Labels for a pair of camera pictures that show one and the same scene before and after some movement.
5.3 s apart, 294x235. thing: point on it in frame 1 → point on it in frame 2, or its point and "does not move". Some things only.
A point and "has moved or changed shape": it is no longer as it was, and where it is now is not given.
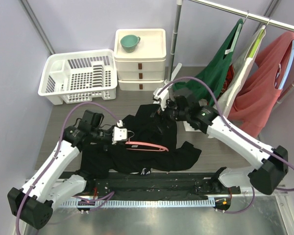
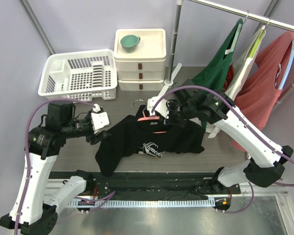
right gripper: x=159 y=115 → x=171 y=121
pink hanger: x=162 y=149 → x=148 y=118
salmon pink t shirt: x=261 y=91 does not move
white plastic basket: x=78 y=77 does not move
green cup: x=129 y=42 does not move
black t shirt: x=150 y=144 has moved or changed shape
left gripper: x=110 y=146 → x=94 y=138
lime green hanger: x=257 y=41 does not move
